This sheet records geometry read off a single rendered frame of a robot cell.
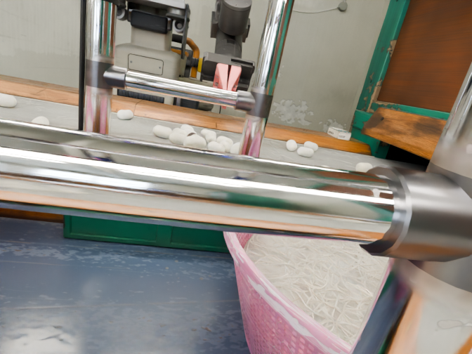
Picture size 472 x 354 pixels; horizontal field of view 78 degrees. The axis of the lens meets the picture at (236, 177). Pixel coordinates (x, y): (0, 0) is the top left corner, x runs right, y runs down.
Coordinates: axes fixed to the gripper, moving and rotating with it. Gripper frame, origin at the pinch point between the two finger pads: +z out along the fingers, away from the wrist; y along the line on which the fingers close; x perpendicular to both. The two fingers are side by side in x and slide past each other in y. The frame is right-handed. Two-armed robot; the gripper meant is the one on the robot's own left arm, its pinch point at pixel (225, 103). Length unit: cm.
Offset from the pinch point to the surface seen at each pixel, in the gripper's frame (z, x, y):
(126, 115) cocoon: 0.6, 7.4, -18.3
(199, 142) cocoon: 11.4, -2.5, -3.9
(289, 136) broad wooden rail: -5.1, 12.6, 18.0
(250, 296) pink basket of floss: 36.3, -22.4, -0.7
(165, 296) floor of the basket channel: 35.4, -12.7, -5.7
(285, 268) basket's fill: 33.4, -18.0, 3.3
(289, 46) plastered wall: -172, 102, 63
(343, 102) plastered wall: -149, 127, 122
